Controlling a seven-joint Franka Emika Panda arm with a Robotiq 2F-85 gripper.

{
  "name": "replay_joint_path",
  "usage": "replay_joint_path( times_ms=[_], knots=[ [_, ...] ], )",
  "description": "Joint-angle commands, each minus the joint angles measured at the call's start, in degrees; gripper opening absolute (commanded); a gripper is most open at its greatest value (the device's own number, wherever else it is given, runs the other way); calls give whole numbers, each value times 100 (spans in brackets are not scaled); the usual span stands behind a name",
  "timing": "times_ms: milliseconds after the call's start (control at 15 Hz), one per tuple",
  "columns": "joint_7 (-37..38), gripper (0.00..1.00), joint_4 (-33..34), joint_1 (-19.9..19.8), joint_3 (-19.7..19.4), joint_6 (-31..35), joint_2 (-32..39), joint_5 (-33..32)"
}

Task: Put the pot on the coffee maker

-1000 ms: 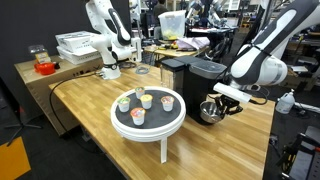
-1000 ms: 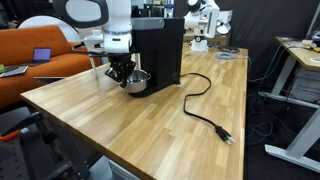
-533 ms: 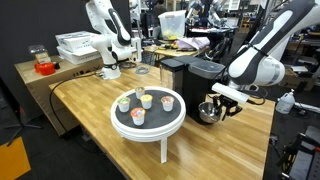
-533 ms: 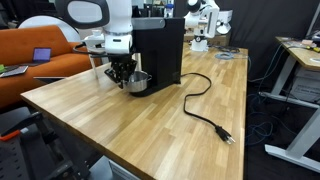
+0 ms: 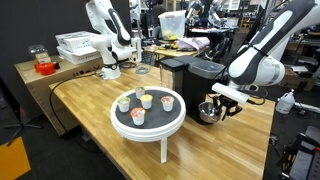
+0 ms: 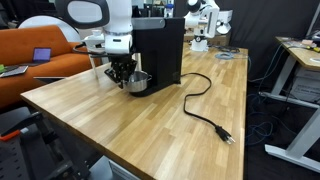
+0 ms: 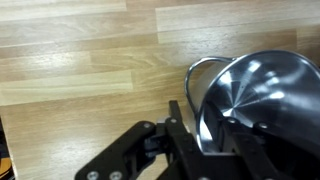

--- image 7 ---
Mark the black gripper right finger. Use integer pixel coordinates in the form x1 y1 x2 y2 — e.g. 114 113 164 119
202 102 320 180

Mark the stainless steel pot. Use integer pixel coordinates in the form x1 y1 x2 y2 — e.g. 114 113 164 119
183 49 320 158

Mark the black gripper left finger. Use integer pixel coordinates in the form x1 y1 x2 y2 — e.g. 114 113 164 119
73 99 208 180

